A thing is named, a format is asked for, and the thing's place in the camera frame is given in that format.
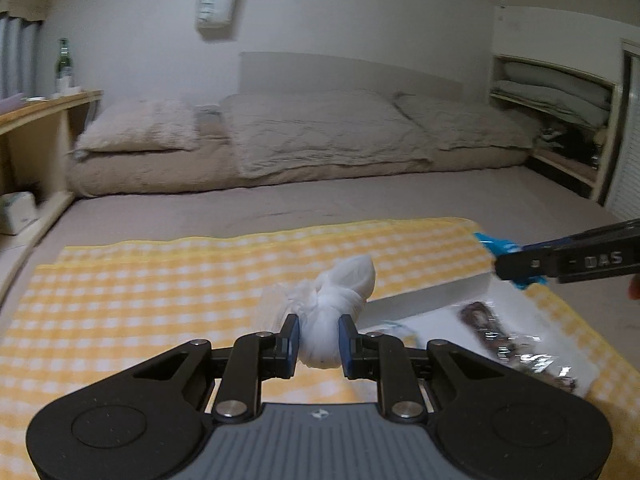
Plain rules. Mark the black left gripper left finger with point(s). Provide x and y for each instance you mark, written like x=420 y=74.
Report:
x=253 y=359

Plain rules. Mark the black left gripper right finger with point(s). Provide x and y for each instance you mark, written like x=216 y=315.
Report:
x=384 y=360

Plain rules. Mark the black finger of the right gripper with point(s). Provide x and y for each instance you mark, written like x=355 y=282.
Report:
x=587 y=256

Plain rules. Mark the white knotted cloth bundle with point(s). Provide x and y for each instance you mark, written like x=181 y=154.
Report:
x=318 y=304

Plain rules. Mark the white blue medicine sachet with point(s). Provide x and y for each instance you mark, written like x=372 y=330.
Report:
x=409 y=337

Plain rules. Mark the grey bed sheet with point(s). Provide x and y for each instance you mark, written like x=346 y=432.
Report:
x=513 y=203

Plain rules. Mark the white cardboard box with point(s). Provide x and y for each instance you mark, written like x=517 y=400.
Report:
x=494 y=319

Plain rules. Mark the right wooden shelf unit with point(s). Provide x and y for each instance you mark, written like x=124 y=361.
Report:
x=577 y=157

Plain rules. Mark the yellow white checkered cloth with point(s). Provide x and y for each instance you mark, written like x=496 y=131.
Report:
x=97 y=310

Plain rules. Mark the beige quilted duvet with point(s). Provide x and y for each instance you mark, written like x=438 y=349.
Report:
x=270 y=139

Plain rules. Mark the fluffy cream pillow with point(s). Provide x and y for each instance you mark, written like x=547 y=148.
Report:
x=141 y=126

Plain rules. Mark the white tissue box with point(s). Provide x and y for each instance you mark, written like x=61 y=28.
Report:
x=17 y=211

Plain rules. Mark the white bed headboard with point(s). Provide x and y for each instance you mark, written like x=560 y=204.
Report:
x=287 y=72

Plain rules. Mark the wooden side shelf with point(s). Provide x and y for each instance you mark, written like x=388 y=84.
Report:
x=35 y=142

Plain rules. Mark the green glass bottle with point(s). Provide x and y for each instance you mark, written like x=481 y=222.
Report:
x=64 y=74

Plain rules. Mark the grey window curtain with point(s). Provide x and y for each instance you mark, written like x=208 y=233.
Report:
x=18 y=52

